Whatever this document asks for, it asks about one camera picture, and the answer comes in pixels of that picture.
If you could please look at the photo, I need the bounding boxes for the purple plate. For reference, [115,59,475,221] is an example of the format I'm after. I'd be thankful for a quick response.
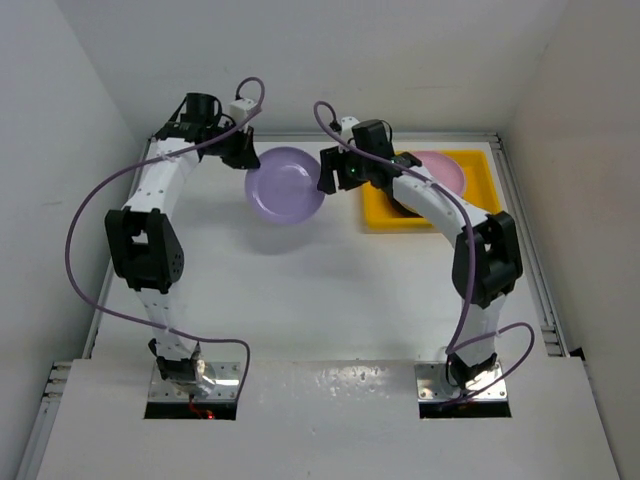
[244,146,325,225]

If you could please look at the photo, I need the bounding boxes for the metal base plate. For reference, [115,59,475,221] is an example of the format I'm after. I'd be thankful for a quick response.
[414,362,508,404]
[147,362,241,404]

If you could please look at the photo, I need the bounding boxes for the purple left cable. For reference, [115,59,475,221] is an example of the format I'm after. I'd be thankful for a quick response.
[64,76,265,396]

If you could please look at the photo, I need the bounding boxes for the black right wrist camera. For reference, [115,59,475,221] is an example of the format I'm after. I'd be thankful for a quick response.
[336,116,360,141]

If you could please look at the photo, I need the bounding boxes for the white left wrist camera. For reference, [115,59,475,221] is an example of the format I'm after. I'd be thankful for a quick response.
[228,98,261,131]

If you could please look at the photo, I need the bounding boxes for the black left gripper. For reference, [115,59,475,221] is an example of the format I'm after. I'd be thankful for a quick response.
[203,121,259,170]

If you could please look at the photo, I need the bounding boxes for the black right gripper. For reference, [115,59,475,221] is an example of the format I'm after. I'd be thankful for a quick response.
[320,141,373,194]

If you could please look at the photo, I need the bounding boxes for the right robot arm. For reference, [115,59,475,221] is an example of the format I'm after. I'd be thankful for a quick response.
[317,119,523,389]

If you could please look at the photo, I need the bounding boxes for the pink plate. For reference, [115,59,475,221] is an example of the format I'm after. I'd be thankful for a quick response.
[413,151,467,196]

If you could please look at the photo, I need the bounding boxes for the purple cable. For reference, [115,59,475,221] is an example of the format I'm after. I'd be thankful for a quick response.
[313,101,536,406]
[64,76,265,396]

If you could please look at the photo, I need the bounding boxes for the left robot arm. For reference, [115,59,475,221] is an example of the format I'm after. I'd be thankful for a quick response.
[105,93,259,398]

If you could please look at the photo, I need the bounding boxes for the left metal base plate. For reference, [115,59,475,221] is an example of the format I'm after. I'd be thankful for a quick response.
[147,362,241,404]

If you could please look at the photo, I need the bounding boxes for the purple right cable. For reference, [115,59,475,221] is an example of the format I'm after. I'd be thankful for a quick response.
[313,101,536,406]

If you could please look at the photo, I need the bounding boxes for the yellow plastic bin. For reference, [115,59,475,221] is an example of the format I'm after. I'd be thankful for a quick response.
[361,149,502,232]

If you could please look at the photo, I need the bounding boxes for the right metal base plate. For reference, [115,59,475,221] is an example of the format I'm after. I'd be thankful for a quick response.
[414,362,508,404]

